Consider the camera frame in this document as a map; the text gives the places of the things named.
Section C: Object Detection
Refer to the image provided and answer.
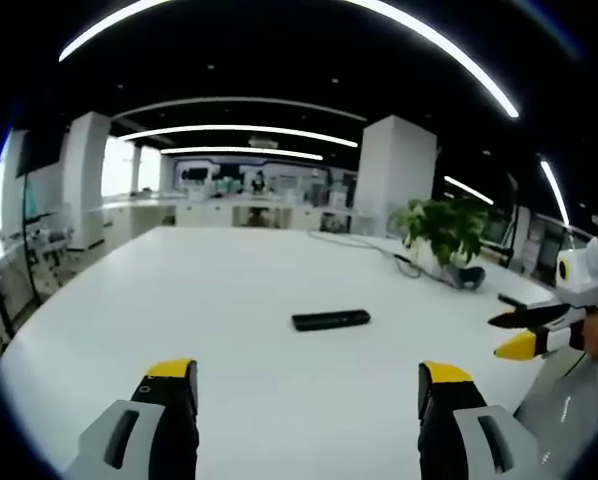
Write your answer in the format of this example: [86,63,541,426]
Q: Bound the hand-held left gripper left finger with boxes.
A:
[61,357,200,480]

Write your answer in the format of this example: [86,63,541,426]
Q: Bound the black table cable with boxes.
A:
[306,228,460,289]

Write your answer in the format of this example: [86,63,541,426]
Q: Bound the white ceiling light strip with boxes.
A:
[351,0,521,119]
[159,145,325,162]
[538,159,571,227]
[443,174,495,206]
[118,124,359,149]
[58,0,175,64]

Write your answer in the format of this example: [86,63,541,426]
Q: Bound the blue wall display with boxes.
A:
[171,154,360,201]

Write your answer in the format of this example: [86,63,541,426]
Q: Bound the long white counter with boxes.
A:
[101,192,375,236]

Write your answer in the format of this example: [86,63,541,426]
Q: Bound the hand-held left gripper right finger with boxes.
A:
[417,360,545,480]

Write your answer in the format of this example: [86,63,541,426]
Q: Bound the black remote control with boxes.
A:
[292,308,373,333]

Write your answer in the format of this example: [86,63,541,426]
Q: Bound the green potted plant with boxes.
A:
[389,197,490,291]

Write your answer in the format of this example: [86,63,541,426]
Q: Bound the cluttered workbench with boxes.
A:
[21,209,75,296]

